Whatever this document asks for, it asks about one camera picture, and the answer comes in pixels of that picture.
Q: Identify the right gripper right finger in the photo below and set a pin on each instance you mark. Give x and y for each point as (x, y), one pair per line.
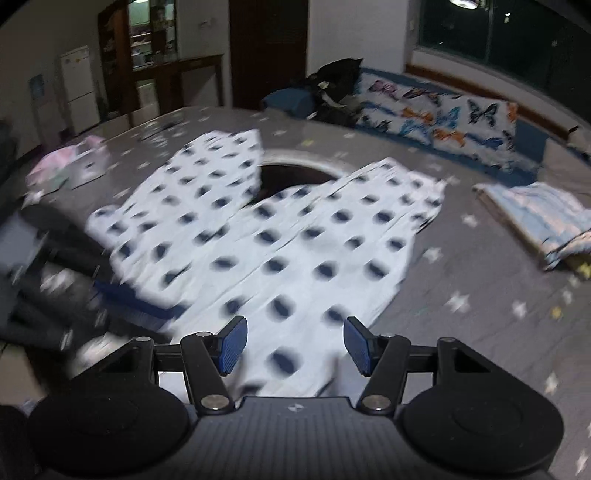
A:
(384, 361)

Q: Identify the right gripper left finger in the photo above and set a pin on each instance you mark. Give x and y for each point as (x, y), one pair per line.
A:
(207, 359)

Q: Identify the white polka dot garment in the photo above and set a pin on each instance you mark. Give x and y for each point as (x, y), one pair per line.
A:
(294, 265)

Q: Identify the white pink tissue box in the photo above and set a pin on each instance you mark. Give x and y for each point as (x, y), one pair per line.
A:
(70, 167)

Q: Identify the folded striped blue cloth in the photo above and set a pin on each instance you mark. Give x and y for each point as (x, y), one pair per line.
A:
(550, 221)

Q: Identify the yellow cloth under stack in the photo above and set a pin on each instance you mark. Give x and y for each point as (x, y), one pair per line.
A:
(581, 266)

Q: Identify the wooden side table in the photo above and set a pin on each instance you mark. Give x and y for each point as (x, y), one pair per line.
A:
(168, 83)

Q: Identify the white refrigerator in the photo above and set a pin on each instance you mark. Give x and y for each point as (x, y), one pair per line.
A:
(79, 90)

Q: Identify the butterfly print pillow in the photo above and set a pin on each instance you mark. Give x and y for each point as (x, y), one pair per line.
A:
(479, 128)

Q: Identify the blue sofa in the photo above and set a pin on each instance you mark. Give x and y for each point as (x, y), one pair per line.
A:
(538, 155)

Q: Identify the black bag on sofa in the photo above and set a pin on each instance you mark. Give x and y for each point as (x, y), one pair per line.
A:
(333, 92)

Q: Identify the wooden display cabinet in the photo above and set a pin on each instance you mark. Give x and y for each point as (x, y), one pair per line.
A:
(134, 38)

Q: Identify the dark wooden door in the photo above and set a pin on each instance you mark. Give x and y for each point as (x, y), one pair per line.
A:
(268, 45)

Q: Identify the dark green window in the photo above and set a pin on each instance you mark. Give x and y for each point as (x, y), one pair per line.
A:
(527, 40)

